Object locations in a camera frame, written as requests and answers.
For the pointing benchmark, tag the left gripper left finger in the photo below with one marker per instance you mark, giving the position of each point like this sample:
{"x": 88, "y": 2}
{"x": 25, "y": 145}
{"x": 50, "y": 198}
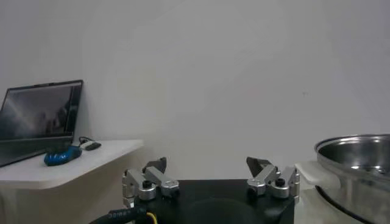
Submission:
{"x": 152, "y": 179}

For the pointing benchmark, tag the blue computer mouse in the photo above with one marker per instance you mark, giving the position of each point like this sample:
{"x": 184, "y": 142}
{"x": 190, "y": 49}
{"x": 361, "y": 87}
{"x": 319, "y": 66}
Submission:
{"x": 62, "y": 156}

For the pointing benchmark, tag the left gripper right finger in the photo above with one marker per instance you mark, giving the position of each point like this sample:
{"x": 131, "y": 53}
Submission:
{"x": 271, "y": 179}

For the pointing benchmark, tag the black laptop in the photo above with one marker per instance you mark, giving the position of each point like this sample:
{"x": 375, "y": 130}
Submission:
{"x": 36, "y": 115}

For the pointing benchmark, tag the white electric pot base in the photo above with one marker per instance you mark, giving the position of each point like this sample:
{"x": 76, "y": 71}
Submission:
{"x": 329, "y": 213}

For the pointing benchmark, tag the white side table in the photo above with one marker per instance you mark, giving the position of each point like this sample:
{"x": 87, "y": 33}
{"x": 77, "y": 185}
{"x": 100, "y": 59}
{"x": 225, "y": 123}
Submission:
{"x": 91, "y": 158}

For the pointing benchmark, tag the stainless steel steamer basket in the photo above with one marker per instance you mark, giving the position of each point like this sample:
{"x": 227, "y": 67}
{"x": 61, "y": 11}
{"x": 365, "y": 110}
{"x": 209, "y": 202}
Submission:
{"x": 359, "y": 158}

